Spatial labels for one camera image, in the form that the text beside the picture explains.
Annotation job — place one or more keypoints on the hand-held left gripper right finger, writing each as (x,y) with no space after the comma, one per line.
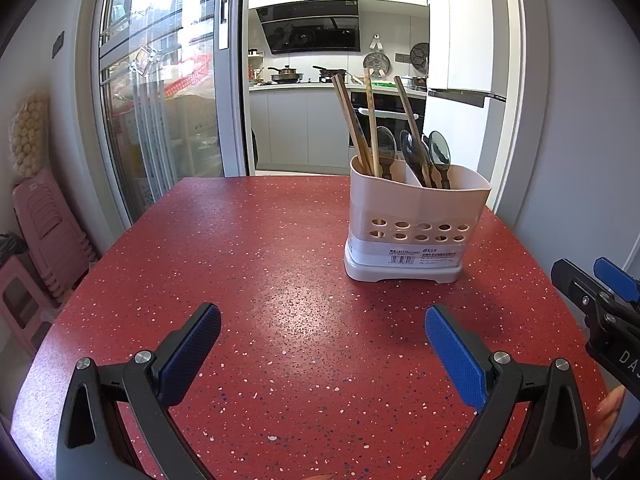
(457,360)

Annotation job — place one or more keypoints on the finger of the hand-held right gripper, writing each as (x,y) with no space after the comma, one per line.
(575,282)
(620,280)

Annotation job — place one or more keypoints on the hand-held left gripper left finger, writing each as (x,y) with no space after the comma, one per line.
(192,355)

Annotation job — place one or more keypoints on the beige plastic utensil holder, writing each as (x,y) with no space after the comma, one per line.
(415,205)

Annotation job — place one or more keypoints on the person's right hand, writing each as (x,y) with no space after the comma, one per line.
(610,417)

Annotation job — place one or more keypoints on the single pink stool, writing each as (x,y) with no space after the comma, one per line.
(22,305)

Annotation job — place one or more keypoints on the stack of pink stools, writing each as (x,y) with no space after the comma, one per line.
(55,235)

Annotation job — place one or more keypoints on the black plastic bag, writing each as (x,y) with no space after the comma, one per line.
(11,246)

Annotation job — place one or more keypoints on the white kitchen counter cabinets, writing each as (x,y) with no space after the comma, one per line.
(295,130)

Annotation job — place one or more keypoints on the sliding glass door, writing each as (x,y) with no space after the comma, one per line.
(165,85)

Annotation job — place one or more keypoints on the round metal steamer rack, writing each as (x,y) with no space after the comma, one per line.
(421,55)
(377,64)

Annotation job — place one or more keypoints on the bag of yellow balls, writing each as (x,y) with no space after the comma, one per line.
(27,135)

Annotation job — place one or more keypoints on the white refrigerator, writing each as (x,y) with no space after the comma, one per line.
(465,30)

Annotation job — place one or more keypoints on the spice rack with bottles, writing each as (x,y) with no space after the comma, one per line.
(256,67)

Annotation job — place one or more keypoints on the cooking pot with lid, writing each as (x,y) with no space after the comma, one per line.
(286,75)

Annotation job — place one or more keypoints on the black frying pan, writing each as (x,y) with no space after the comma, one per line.
(330,72)

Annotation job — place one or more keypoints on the black range hood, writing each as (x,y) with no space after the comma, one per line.
(310,27)

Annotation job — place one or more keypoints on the dark wall switch panel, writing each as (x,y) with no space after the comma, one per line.
(58,44)

